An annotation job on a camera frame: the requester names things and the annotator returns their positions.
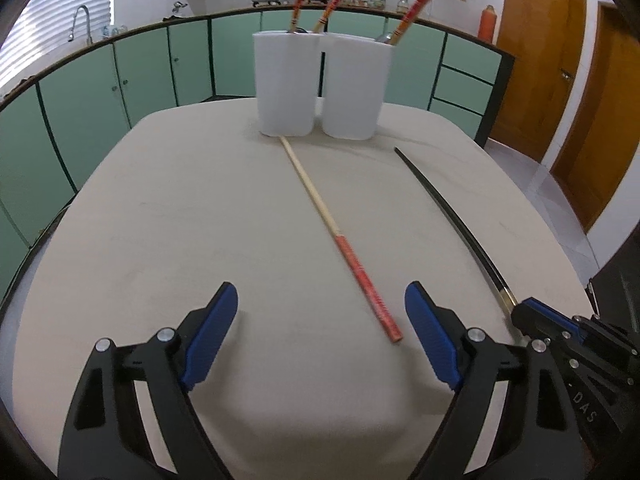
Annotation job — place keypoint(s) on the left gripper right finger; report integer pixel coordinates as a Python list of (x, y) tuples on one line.
[(537, 435)]

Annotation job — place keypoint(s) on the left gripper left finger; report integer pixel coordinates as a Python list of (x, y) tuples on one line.
[(104, 436)]

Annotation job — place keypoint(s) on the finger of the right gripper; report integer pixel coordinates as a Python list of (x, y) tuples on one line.
[(558, 342), (544, 315)]

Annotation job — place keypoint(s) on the black chopstick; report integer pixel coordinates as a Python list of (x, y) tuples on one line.
[(502, 291)]

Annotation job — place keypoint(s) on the bamboo chopstick red handle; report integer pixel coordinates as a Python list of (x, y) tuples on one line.
[(375, 301)]

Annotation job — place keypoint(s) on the silver metal spoon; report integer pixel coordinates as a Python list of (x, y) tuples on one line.
[(385, 38)]

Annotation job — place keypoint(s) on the green lower kitchen cabinets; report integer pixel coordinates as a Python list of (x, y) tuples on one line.
[(57, 126)]

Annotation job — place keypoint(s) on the wooden door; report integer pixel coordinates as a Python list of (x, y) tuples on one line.
[(604, 135), (545, 37)]

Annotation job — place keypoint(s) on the orange thermos bottle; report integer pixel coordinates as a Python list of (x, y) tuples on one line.
[(488, 21)]

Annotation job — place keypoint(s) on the white double utensil holder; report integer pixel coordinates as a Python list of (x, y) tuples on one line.
[(336, 81)]

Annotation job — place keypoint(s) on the glass jar with lid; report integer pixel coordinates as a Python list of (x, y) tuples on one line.
[(402, 6)]

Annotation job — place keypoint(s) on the white window blinds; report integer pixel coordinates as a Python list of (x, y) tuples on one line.
[(45, 25)]

